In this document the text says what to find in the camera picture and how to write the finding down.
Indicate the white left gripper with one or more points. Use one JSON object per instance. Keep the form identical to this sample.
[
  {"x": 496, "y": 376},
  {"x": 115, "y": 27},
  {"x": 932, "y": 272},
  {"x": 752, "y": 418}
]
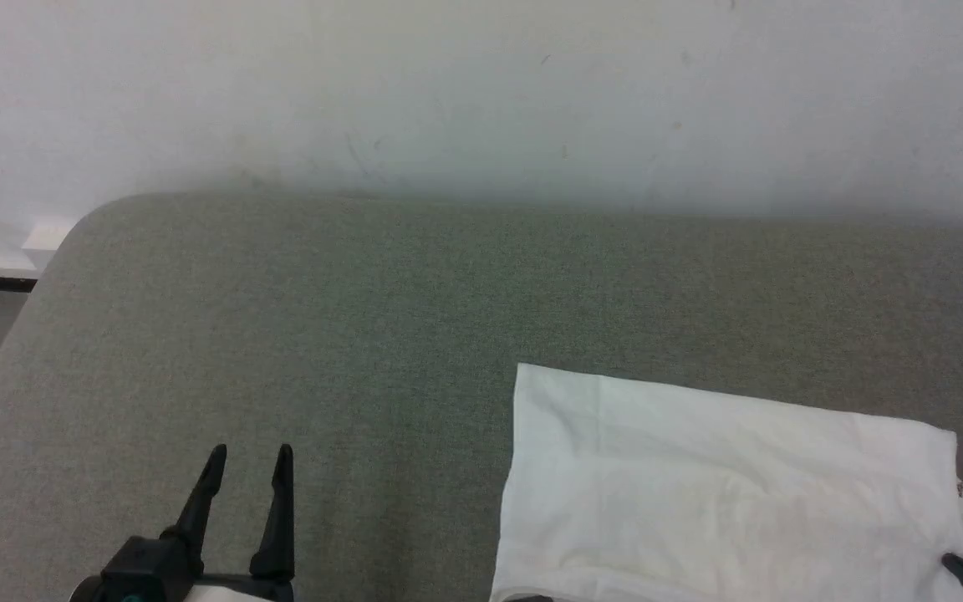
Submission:
[{"x": 239, "y": 589}]

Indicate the white garment with dark stitching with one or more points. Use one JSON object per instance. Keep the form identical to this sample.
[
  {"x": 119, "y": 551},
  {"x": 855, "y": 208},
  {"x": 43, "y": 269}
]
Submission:
[{"x": 699, "y": 502}]

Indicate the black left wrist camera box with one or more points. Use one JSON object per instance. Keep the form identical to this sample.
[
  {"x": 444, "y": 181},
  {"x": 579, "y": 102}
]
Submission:
[{"x": 147, "y": 564}]

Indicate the teal left camera connector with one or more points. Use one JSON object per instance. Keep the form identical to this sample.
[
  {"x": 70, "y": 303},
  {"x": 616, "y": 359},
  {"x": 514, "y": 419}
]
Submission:
[{"x": 130, "y": 597}]

